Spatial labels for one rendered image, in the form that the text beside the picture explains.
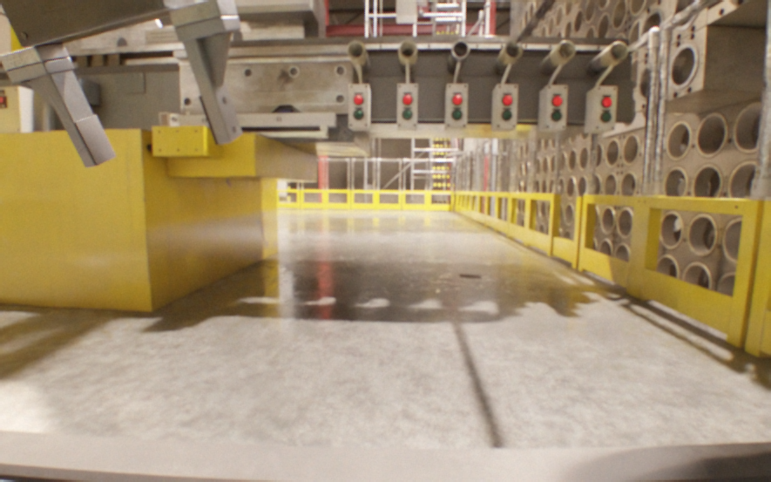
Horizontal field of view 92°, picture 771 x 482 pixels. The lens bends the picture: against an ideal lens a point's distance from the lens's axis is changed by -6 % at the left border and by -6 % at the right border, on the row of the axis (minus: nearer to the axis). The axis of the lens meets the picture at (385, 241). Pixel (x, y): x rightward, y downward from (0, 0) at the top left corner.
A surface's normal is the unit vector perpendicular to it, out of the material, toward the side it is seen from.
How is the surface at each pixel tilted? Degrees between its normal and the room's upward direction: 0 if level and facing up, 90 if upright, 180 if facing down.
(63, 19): 113
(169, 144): 90
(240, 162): 90
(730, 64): 90
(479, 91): 90
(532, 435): 0
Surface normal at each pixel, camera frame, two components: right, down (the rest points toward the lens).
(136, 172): -0.07, 0.13
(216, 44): -0.08, 0.51
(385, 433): 0.01, -0.99
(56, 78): 0.98, -0.10
